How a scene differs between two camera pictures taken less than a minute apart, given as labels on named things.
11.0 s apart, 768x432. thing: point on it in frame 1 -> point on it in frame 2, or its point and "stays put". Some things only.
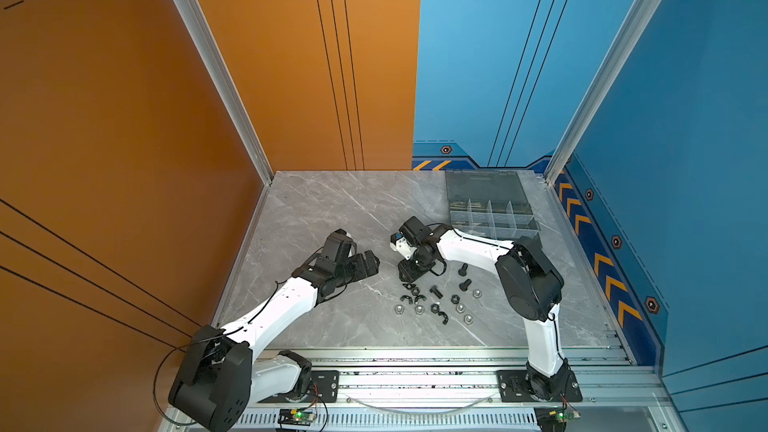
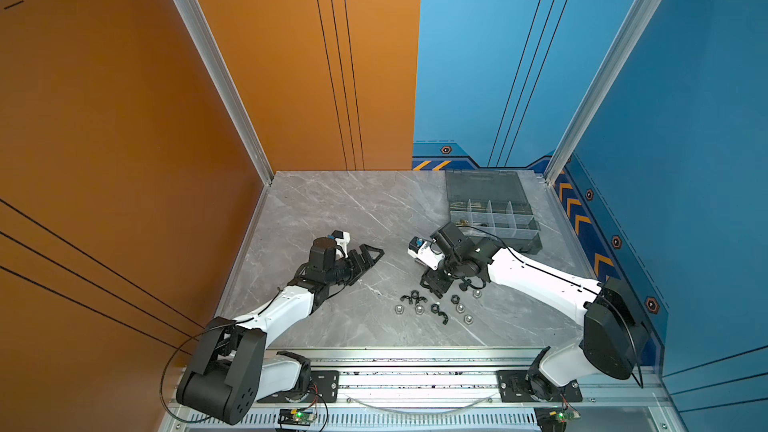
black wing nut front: [435, 308] stays put
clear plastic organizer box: [490, 205] stays put
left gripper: [362, 271] stays put
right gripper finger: [410, 271] -> [437, 281]
